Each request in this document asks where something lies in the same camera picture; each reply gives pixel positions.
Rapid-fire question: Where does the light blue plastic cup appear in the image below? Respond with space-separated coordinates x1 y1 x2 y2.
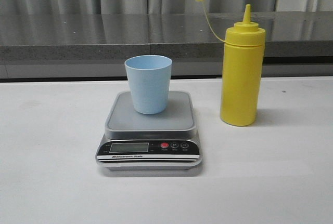
124 55 172 114

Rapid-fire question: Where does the yellow squeeze bottle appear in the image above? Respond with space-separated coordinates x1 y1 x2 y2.
195 0 266 126

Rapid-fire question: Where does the digital kitchen scale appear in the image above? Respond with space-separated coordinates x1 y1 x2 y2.
95 91 202 170

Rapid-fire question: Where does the grey stone counter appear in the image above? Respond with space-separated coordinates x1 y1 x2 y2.
1 11 332 82

